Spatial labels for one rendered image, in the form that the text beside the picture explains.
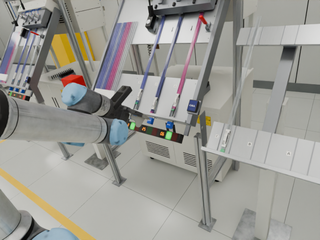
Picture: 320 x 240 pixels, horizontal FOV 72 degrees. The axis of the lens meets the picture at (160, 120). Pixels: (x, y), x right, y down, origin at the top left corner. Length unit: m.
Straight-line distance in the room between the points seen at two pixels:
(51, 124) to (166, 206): 1.19
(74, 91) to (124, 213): 1.06
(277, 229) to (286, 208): 0.17
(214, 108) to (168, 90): 0.32
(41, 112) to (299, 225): 1.40
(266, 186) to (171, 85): 0.62
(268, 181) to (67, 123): 0.85
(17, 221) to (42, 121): 0.28
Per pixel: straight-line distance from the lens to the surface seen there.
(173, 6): 1.21
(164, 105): 1.03
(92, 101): 0.75
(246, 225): 1.46
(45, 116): 0.47
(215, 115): 1.26
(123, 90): 0.88
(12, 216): 0.65
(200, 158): 1.05
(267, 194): 1.14
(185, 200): 1.57
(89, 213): 1.70
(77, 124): 0.53
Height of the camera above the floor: 1.22
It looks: 30 degrees down
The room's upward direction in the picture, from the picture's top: 11 degrees counter-clockwise
